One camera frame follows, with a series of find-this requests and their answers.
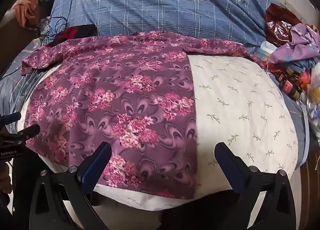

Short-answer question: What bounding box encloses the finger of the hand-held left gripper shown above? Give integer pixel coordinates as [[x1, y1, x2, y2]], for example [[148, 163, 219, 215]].
[[0, 112, 22, 126], [0, 123, 41, 146]]

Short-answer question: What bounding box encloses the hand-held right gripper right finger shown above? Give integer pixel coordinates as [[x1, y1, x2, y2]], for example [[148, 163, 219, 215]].
[[214, 142, 297, 230]]

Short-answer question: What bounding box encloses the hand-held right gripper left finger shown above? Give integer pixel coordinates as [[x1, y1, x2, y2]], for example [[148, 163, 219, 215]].
[[29, 142, 112, 230]]

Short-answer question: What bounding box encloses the purple floral garment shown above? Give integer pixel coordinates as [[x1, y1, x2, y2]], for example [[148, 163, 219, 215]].
[[20, 30, 269, 199]]

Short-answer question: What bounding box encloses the person's left hand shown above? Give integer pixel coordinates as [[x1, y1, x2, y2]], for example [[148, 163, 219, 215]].
[[0, 162, 12, 195]]

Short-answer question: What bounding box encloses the white leaf-print pillow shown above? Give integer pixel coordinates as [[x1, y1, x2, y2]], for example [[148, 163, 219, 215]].
[[19, 53, 299, 212]]

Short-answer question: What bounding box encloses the clear plastic bag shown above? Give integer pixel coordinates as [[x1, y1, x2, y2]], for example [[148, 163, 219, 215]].
[[301, 90, 320, 131]]

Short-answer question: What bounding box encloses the red patterned bag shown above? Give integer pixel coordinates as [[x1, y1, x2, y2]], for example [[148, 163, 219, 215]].
[[269, 65, 310, 100]]

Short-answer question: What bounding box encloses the red and black cloth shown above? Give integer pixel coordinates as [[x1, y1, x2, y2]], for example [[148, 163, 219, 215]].
[[47, 25, 98, 46]]

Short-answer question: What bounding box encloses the orange cloth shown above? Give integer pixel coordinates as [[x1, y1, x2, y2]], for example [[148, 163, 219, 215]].
[[13, 0, 42, 29]]

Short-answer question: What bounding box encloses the white plastic packet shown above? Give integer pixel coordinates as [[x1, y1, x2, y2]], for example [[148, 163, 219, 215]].
[[255, 41, 278, 60]]

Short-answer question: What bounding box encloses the blue cloth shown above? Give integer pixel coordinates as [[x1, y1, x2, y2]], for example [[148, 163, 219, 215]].
[[294, 58, 320, 73]]

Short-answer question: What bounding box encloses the lilac printed cloth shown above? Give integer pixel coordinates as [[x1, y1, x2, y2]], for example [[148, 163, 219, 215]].
[[269, 23, 320, 64]]

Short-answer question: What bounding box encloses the red plastic bag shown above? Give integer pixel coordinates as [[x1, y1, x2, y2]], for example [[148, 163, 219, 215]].
[[265, 3, 300, 47]]

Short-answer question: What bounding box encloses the blue plaid quilt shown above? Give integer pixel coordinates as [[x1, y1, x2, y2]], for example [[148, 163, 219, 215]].
[[49, 0, 284, 47]]

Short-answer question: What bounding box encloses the brown wooden bed frame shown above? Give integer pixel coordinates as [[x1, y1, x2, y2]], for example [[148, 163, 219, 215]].
[[0, 10, 43, 70]]

